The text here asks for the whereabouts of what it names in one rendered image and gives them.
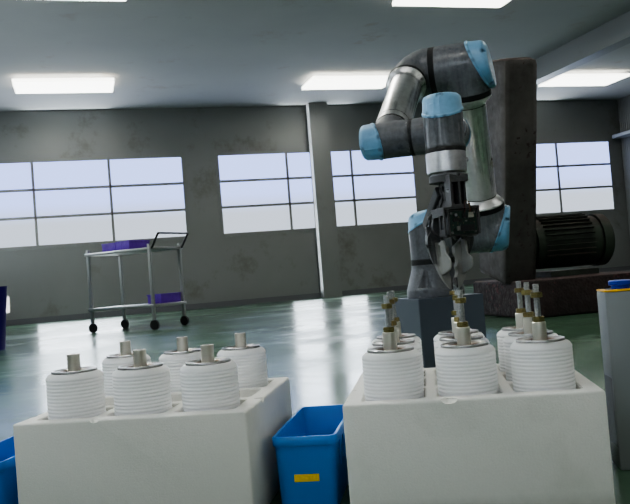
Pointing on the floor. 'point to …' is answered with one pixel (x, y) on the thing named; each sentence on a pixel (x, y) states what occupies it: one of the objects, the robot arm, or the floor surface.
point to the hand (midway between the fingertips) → (452, 282)
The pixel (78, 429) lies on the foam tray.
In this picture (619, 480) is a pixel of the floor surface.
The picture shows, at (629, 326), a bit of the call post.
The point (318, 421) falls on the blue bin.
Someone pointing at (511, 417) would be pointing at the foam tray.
